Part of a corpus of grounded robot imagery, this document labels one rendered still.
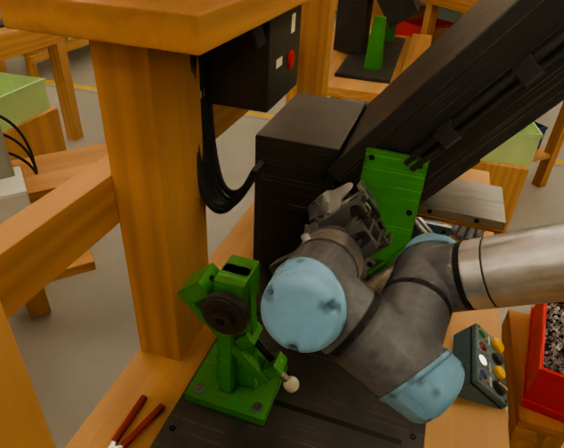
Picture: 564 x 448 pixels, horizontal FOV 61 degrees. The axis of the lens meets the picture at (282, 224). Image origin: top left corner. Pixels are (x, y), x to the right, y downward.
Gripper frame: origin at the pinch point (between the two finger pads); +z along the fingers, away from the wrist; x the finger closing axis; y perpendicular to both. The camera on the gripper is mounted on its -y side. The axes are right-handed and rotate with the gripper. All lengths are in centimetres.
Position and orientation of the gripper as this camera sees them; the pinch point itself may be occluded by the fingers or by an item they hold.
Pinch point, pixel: (344, 222)
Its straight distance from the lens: 74.2
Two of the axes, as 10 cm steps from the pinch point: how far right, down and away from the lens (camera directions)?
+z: 2.9, -2.6, 9.2
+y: 7.7, -5.1, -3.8
